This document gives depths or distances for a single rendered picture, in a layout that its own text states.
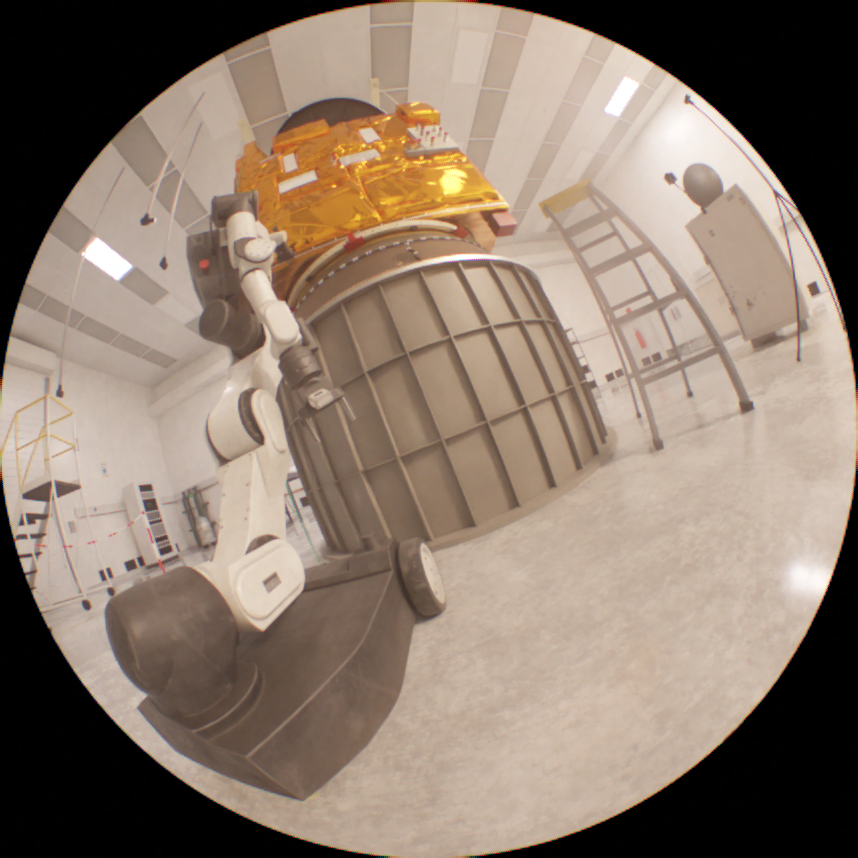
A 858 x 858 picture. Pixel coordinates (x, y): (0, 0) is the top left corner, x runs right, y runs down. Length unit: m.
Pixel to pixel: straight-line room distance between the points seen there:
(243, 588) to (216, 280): 0.85
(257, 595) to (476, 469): 0.93
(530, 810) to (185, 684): 0.40
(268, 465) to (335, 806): 0.62
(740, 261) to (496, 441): 3.28
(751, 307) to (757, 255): 0.56
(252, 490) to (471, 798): 0.61
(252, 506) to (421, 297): 1.06
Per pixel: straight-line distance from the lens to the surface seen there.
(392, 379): 1.21
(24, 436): 7.82
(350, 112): 4.02
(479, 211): 2.24
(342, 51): 5.01
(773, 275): 3.63
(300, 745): 0.41
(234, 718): 0.43
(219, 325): 0.82
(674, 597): 0.58
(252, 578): 0.48
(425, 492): 1.19
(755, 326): 3.74
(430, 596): 0.66
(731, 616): 0.54
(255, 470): 0.64
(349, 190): 2.35
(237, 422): 0.67
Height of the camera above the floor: 0.39
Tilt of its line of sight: 3 degrees up
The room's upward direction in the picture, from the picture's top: 22 degrees counter-clockwise
